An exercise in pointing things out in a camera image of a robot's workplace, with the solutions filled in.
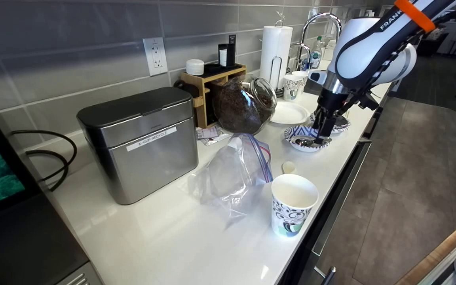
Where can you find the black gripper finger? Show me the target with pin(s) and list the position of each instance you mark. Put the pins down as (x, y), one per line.
(336, 126)
(319, 138)

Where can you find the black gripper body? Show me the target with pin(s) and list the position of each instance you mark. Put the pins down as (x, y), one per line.
(336, 96)

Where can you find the black coffee scoop spoon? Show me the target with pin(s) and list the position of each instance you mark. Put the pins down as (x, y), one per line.
(306, 143)

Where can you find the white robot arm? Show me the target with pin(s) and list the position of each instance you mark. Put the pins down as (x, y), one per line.
(371, 51)

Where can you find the glass coffee bean jar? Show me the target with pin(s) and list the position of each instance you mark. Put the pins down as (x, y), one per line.
(243, 107)

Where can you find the blue patterned paper bowl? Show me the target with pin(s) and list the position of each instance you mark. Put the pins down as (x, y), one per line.
(300, 132)

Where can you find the patterned paper cup by towel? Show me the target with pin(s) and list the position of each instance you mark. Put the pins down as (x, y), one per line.
(292, 86)

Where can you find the patterned paper cup near edge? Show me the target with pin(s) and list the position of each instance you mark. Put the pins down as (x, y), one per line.
(293, 198)

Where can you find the paper towel roll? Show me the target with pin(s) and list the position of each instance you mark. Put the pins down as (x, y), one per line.
(274, 53)

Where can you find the chrome kitchen faucet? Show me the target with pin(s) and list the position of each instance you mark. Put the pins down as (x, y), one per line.
(309, 56)

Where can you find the clear zip plastic bag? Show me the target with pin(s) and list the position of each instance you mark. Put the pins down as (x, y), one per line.
(233, 178)

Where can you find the black pod holder box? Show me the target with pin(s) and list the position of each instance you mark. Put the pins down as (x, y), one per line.
(227, 53)

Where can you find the wooden pod organizer rack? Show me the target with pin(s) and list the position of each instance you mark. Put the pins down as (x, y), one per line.
(213, 77)

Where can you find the steel compost bin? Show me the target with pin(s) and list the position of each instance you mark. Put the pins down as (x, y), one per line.
(143, 141)

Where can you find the white wall outlet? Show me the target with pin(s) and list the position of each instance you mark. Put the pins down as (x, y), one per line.
(156, 56)

